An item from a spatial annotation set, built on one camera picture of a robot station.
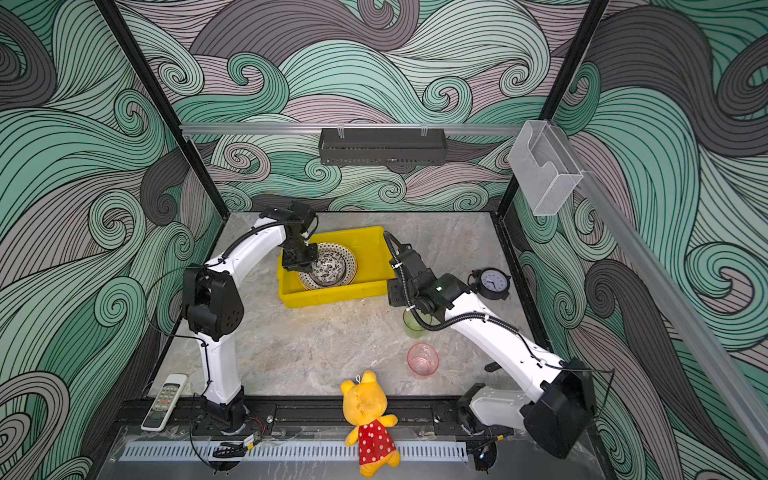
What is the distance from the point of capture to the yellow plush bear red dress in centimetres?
65

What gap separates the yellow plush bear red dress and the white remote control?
45 cm

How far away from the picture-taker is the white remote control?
0.73 meters

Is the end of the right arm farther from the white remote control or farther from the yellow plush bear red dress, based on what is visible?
the white remote control

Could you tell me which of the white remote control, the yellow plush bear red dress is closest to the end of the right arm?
the yellow plush bear red dress
